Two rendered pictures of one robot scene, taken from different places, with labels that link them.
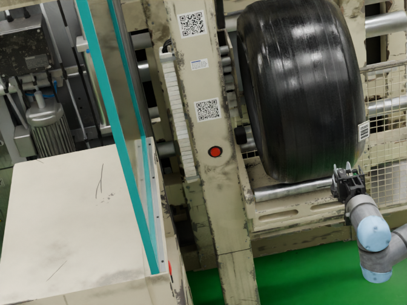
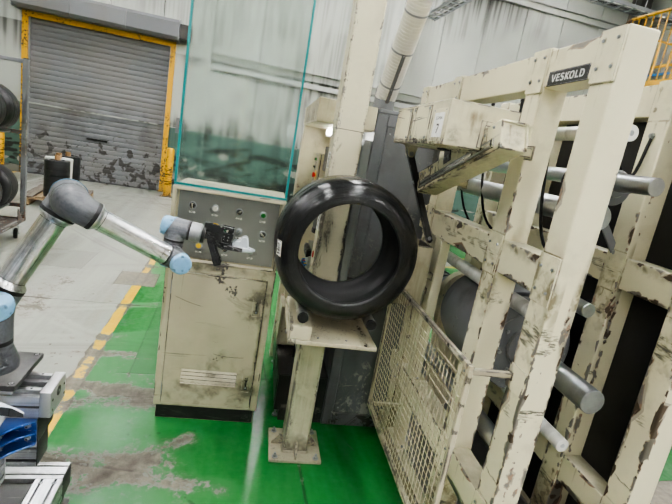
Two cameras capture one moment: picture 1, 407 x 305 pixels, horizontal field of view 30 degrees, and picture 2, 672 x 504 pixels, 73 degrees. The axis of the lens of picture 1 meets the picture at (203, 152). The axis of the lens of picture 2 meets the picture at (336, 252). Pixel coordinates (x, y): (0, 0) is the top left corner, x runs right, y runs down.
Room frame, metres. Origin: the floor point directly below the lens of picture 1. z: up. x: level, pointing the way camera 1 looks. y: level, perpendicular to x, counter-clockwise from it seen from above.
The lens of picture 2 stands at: (1.67, -2.17, 1.57)
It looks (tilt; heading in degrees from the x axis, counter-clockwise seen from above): 13 degrees down; 80
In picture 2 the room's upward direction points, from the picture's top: 10 degrees clockwise
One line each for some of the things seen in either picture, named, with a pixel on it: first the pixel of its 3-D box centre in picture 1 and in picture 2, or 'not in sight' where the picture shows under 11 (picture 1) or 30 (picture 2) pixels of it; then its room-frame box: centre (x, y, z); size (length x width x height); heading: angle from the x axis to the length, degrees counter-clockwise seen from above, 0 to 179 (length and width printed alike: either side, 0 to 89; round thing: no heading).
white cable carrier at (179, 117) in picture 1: (180, 117); not in sight; (1.97, 0.05, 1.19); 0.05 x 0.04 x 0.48; 0
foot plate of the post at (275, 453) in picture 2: not in sight; (294, 443); (2.00, -0.04, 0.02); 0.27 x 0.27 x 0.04; 0
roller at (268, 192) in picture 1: (304, 185); (300, 302); (1.88, -0.30, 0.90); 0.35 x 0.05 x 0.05; 90
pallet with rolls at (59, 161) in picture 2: not in sight; (60, 177); (-1.53, 5.67, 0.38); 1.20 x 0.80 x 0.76; 102
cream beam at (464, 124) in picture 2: not in sight; (446, 129); (2.32, -0.42, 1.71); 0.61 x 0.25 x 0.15; 90
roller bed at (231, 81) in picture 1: (208, 78); (406, 270); (2.40, -0.07, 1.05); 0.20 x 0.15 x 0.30; 90
